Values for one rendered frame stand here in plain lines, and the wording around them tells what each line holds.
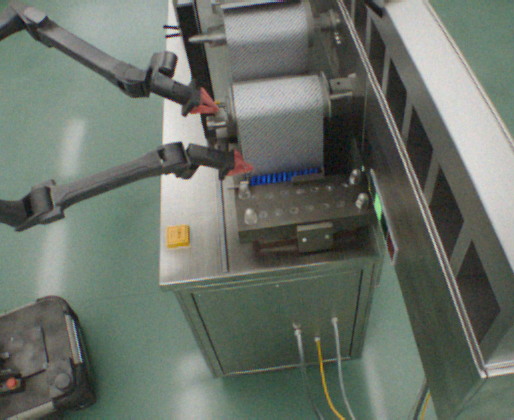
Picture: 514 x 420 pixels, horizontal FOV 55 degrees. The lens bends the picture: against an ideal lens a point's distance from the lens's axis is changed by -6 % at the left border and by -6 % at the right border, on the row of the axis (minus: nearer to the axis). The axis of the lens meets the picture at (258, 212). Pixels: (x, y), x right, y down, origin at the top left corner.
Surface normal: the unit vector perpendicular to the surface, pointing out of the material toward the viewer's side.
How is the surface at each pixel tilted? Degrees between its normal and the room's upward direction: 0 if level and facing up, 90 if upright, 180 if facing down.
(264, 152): 90
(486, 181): 0
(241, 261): 0
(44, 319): 0
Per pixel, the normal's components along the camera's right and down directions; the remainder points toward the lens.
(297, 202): -0.09, -0.62
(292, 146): 0.10, 0.77
